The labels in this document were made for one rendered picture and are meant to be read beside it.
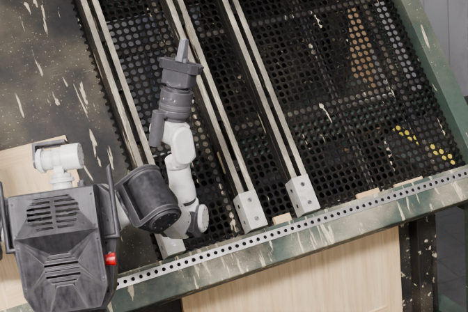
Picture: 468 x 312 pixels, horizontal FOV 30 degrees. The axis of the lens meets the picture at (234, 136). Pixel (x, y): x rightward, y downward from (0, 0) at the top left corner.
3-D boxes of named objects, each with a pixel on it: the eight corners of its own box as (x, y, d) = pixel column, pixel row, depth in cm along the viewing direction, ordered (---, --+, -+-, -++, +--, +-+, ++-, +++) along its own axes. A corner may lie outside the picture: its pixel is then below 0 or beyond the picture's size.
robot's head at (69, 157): (80, 177, 219) (75, 142, 219) (40, 182, 220) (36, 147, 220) (86, 177, 226) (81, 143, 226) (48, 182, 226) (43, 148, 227)
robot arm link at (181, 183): (197, 159, 244) (207, 216, 253) (162, 159, 247) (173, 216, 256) (186, 178, 235) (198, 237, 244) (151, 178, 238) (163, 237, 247)
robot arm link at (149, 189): (188, 219, 226) (172, 200, 214) (157, 236, 226) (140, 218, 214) (169, 183, 232) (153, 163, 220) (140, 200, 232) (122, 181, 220)
